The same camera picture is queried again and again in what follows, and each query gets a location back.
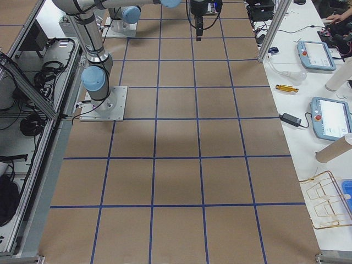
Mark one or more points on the person hand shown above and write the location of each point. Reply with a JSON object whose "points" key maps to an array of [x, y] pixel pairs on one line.
{"points": [[336, 18]]}

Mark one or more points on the gold cylindrical tool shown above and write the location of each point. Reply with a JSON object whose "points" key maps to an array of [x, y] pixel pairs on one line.
{"points": [[286, 88]]}

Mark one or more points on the far blue teach pendant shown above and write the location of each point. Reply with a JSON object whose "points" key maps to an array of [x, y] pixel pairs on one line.
{"points": [[315, 56]]}

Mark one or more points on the small blue device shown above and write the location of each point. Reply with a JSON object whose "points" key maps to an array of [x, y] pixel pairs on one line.
{"points": [[273, 50]]}

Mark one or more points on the gold wire rack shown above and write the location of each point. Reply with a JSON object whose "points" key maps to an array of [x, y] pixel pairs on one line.
{"points": [[325, 201]]}

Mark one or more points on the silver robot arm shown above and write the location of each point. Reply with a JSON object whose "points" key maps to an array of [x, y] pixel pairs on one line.
{"points": [[95, 78], [123, 18]]}

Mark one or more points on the aluminium frame post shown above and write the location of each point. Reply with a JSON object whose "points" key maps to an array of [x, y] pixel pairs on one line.
{"points": [[273, 28]]}

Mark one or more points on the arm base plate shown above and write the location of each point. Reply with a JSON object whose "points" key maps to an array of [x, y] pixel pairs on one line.
{"points": [[118, 29], [112, 109]]}

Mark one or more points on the black power adapter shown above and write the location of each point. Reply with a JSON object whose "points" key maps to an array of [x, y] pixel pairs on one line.
{"points": [[290, 119]]}

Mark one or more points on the blue teach pendant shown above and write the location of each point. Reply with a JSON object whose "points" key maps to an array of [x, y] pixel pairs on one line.
{"points": [[331, 119], [315, 56]]}

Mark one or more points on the near blue teach pendant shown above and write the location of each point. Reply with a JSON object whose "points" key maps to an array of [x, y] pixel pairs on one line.
{"points": [[331, 119]]}

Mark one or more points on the cardboard tube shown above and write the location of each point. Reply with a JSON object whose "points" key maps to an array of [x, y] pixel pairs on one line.
{"points": [[335, 149]]}

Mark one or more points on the blue plastic box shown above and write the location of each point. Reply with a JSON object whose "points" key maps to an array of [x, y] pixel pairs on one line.
{"points": [[347, 190]]}

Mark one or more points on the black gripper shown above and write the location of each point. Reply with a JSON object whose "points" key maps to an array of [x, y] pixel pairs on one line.
{"points": [[198, 8]]}

